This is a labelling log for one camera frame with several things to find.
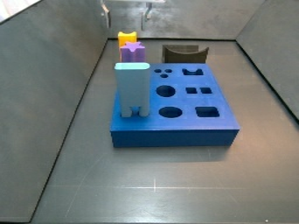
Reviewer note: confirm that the yellow arch block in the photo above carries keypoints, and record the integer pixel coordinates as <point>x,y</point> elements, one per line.
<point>123,37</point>

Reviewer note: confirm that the purple star prism block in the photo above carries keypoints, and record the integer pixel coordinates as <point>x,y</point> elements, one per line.
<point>133,52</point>

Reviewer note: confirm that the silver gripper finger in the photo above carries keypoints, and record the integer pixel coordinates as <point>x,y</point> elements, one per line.
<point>107,15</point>
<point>146,14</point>

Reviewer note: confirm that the light blue tall block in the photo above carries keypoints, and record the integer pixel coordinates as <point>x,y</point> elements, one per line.
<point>133,85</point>

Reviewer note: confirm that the blue shape sorter board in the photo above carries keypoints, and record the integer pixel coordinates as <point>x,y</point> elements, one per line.
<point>190,114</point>

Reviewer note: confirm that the black curved holder stand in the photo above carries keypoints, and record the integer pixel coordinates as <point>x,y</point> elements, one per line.
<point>185,54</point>

